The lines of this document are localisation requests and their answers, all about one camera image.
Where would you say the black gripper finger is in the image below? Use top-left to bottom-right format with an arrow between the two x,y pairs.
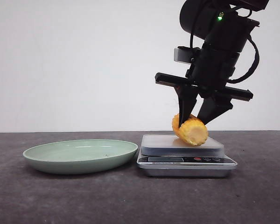
196,92 -> 233,125
175,85 -> 198,125

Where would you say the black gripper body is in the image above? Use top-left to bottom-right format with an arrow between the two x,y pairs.
155,49 -> 253,101

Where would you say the silver digital kitchen scale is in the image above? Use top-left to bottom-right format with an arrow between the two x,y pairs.
137,134 -> 238,177

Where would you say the yellow corn cob piece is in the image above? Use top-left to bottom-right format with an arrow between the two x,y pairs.
172,114 -> 208,146

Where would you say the green shallow plate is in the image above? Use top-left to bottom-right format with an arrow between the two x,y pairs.
23,139 -> 138,175

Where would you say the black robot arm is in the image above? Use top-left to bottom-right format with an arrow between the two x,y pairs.
155,0 -> 267,126

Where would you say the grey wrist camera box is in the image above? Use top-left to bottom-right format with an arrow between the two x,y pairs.
174,46 -> 201,64

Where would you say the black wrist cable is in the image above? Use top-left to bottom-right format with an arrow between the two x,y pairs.
228,35 -> 260,84

